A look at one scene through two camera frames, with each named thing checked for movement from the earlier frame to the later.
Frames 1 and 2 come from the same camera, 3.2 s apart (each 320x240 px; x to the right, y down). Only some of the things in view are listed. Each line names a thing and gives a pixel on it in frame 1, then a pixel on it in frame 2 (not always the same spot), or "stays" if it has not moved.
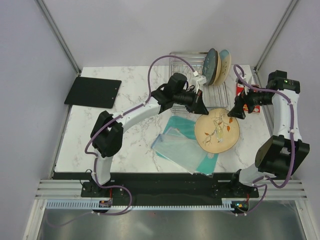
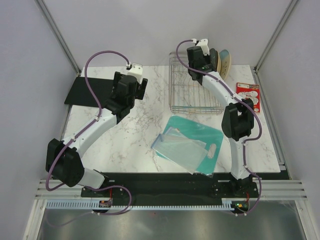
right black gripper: (237, 111) to (206, 57)
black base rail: (170, 187) stays
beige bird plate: (218, 74) stays
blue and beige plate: (225, 68) stays
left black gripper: (197, 106) to (140, 89)
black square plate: (93, 92) stays
